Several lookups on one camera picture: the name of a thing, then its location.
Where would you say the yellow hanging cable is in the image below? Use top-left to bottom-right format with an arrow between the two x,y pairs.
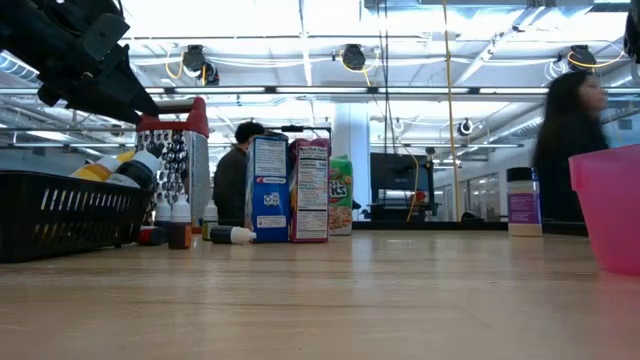
440,0 -> 462,224

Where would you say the pink plastic tray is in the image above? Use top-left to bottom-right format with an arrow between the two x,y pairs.
568,143 -> 640,278

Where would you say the purple label spice jar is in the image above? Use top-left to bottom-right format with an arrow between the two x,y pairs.
506,166 -> 544,238

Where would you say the small red colouring bottle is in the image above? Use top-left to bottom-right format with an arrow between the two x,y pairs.
135,225 -> 169,247

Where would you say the black aluminium table frame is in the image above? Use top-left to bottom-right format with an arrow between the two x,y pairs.
349,219 -> 590,237

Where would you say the blue Frosted Flakes box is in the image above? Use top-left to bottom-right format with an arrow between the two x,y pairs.
244,133 -> 291,245

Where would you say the black squeeze bottle white cap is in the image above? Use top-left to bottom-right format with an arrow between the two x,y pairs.
104,149 -> 164,190

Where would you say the black hanging cable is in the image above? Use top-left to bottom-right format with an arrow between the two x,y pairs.
377,0 -> 394,154

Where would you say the red steel box grater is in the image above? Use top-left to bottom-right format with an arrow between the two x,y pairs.
135,96 -> 214,234

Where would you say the magenta Raisin Bran box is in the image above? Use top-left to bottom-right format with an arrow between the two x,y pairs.
288,137 -> 332,244

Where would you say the small food colouring bottle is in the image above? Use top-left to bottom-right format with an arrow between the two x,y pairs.
167,195 -> 194,251
153,197 -> 173,231
201,200 -> 220,242
209,224 -> 258,246

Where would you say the black screen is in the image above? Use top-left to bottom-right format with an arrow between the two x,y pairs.
369,152 -> 435,221

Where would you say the black plastic basket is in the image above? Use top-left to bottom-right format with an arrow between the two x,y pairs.
0,169 -> 154,265

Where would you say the person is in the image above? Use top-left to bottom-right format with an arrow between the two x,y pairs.
212,120 -> 266,229
531,69 -> 612,224

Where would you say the green Apple Jacks box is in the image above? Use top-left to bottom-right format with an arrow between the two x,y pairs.
327,154 -> 355,237

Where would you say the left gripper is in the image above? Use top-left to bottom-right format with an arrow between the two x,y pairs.
0,0 -> 160,125

